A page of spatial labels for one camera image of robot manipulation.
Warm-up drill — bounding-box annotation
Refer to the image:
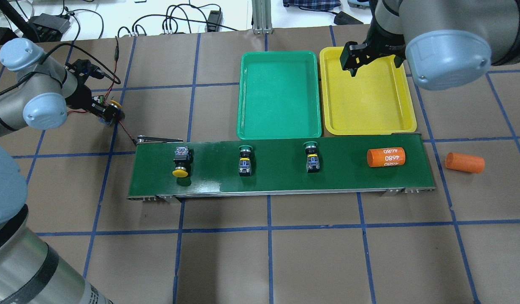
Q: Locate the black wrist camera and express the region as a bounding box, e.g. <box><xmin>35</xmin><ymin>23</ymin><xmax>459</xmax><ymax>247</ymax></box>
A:
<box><xmin>65</xmin><ymin>59</ymin><xmax>106</xmax><ymax>84</ymax></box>

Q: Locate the aluminium frame post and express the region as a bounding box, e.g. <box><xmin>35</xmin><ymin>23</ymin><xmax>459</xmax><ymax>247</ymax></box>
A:
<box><xmin>252</xmin><ymin>0</ymin><xmax>273</xmax><ymax>35</ymax></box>

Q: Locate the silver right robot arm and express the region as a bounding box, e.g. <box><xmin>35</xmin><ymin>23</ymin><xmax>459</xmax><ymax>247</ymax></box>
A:
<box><xmin>340</xmin><ymin>0</ymin><xmax>520</xmax><ymax>90</ymax></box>

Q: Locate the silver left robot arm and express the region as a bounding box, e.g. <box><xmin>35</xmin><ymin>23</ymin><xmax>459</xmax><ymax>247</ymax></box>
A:
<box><xmin>0</xmin><ymin>37</ymin><xmax>121</xmax><ymax>304</ymax></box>

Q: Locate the orange cylinder marked 4680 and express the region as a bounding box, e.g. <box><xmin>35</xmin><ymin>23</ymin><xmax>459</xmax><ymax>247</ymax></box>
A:
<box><xmin>366</xmin><ymin>147</ymin><xmax>406</xmax><ymax>168</ymax></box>

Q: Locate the blue plaid folded umbrella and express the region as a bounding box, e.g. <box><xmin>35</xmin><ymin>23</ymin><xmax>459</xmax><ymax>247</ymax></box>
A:
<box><xmin>282</xmin><ymin>0</ymin><xmax>342</xmax><ymax>11</ymax></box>

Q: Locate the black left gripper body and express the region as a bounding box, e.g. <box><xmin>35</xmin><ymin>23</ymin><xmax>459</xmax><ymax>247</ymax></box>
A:
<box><xmin>72</xmin><ymin>87</ymin><xmax>100</xmax><ymax>117</ymax></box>

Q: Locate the green plastic tray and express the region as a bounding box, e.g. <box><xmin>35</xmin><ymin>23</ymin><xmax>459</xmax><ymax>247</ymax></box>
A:
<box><xmin>236</xmin><ymin>51</ymin><xmax>322</xmax><ymax>140</ymax></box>

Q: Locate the yellow plastic tray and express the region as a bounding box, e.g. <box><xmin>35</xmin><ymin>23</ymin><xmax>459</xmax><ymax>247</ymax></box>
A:
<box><xmin>319</xmin><ymin>47</ymin><xmax>417</xmax><ymax>136</ymax></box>

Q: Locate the green push button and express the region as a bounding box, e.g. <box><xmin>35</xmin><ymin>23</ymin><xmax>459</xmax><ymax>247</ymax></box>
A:
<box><xmin>238</xmin><ymin>145</ymin><xmax>253</xmax><ymax>177</ymax></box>
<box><xmin>303</xmin><ymin>141</ymin><xmax>321</xmax><ymax>173</ymax></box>

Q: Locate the plain orange cylinder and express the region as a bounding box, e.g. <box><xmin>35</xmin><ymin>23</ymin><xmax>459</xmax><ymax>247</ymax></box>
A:
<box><xmin>445</xmin><ymin>152</ymin><xmax>485</xmax><ymax>174</ymax></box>

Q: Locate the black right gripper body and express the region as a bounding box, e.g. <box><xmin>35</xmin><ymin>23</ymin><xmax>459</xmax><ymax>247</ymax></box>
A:
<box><xmin>340</xmin><ymin>41</ymin><xmax>380</xmax><ymax>71</ymax></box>

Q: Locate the green conveyor belt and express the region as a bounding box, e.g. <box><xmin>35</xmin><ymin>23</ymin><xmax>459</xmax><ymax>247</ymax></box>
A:
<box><xmin>127</xmin><ymin>133</ymin><xmax>436</xmax><ymax>201</ymax></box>

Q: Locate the red black wire cable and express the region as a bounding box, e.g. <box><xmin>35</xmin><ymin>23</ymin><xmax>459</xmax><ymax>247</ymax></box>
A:
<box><xmin>66</xmin><ymin>37</ymin><xmax>138</xmax><ymax>142</ymax></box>

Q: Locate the black power adapter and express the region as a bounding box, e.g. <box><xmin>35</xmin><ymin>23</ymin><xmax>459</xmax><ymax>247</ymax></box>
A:
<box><xmin>333</xmin><ymin>11</ymin><xmax>363</xmax><ymax>25</ymax></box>

